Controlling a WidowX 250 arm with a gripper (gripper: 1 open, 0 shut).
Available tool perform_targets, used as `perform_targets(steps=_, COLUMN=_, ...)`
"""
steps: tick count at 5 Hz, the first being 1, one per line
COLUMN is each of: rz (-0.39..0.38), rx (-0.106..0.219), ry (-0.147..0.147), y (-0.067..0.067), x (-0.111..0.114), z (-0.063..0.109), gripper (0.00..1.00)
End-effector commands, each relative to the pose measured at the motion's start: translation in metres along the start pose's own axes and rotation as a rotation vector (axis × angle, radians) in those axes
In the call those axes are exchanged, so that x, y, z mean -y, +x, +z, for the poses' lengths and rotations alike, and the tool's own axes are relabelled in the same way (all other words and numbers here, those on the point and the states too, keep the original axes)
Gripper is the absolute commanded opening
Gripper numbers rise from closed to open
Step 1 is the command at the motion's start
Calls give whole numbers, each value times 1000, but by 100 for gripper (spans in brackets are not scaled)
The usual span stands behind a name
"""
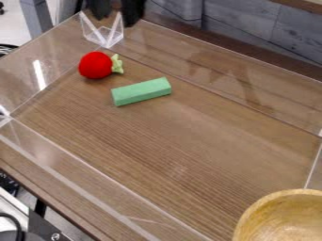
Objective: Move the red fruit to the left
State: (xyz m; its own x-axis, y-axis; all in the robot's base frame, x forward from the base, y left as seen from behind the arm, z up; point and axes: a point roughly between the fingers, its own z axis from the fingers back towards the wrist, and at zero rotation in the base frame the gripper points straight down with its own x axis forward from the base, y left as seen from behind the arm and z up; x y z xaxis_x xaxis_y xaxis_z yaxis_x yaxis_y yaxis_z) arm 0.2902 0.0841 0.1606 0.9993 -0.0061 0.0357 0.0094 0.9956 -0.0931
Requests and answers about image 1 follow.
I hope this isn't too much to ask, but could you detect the black cable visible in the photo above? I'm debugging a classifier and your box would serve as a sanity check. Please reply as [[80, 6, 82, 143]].
[[0, 212, 24, 241]]

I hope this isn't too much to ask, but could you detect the grey table leg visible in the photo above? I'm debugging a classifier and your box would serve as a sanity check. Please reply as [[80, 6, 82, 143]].
[[18, 0, 53, 39]]

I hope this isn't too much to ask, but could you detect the wooden bowl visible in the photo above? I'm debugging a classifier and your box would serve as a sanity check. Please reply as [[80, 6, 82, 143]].
[[231, 189, 322, 241]]

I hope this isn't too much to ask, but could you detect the red plush fruit green stem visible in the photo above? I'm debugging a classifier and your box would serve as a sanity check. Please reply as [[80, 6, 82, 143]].
[[77, 51, 124, 79]]

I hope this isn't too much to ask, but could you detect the black metal base device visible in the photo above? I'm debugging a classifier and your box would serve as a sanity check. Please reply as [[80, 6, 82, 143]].
[[0, 213, 73, 241]]

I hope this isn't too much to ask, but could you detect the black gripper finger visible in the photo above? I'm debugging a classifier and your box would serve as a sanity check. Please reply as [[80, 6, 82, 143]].
[[88, 0, 112, 20], [120, 0, 146, 27]]

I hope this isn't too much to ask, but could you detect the clear acrylic corner bracket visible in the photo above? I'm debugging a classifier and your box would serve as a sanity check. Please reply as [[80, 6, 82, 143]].
[[78, 11, 122, 49]]

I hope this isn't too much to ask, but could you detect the green rectangular block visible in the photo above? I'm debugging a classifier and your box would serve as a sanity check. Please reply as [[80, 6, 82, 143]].
[[110, 77, 172, 106]]

